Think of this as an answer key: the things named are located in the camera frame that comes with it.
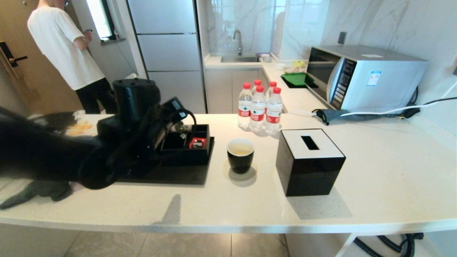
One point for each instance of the chrome sink faucet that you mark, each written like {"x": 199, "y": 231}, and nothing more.
{"x": 239, "y": 37}

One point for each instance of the black compartment organizer box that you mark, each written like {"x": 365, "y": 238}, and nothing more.
{"x": 189, "y": 157}

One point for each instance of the white kitchen base cabinet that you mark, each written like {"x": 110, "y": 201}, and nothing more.
{"x": 223, "y": 91}

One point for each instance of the white refrigerator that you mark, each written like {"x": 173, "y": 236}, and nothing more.
{"x": 167, "y": 53}

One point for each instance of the person's right forearm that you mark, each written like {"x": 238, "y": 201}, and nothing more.
{"x": 81, "y": 43}

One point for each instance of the clear glass coaster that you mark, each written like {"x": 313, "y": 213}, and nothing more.
{"x": 251, "y": 175}

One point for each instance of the yellow kitchen item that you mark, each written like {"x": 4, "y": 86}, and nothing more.
{"x": 300, "y": 64}

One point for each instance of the bright window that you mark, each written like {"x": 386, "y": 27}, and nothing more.
{"x": 101, "y": 18}

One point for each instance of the black cup white inside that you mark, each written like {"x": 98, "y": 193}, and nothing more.
{"x": 240, "y": 162}

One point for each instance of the brown wooden door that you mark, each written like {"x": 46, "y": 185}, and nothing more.
{"x": 14, "y": 89}

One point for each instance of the person's right hand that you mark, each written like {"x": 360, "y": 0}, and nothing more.
{"x": 86, "y": 36}

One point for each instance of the person in white T-shirt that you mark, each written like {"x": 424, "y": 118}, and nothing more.
{"x": 64, "y": 46}

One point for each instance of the black tissue box white top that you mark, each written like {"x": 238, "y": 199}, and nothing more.
{"x": 310, "y": 175}

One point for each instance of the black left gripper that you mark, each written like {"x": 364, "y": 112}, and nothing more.
{"x": 166, "y": 134}

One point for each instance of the grey plush toy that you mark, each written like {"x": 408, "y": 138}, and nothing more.
{"x": 46, "y": 191}

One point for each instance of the green plastic tray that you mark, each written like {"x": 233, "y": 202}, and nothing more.
{"x": 296, "y": 78}

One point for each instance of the purple bowl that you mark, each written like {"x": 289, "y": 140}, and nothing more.
{"x": 263, "y": 55}

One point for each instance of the silver microwave oven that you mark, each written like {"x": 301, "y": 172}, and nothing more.
{"x": 382, "y": 82}

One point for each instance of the grey wall outlet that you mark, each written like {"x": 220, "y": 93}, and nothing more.
{"x": 342, "y": 38}

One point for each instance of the red-capped water bottle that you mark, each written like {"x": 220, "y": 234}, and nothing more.
{"x": 257, "y": 112}
{"x": 274, "y": 114}
{"x": 257, "y": 83}
{"x": 272, "y": 85}
{"x": 245, "y": 107}

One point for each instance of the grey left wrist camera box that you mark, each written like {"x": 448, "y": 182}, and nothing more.
{"x": 175, "y": 107}

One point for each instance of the black cooktop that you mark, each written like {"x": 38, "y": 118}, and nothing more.
{"x": 291, "y": 86}

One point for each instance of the small white cup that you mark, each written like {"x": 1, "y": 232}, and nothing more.
{"x": 280, "y": 66}

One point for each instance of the black rectangular serving tray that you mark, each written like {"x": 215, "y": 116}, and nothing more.
{"x": 178, "y": 175}

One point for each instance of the yellow toy fries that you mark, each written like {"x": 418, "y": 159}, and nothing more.
{"x": 81, "y": 127}

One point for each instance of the steel kitchen sink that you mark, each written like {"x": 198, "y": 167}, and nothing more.
{"x": 239, "y": 59}

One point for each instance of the black bag white tag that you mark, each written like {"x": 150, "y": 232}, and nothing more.
{"x": 60, "y": 117}

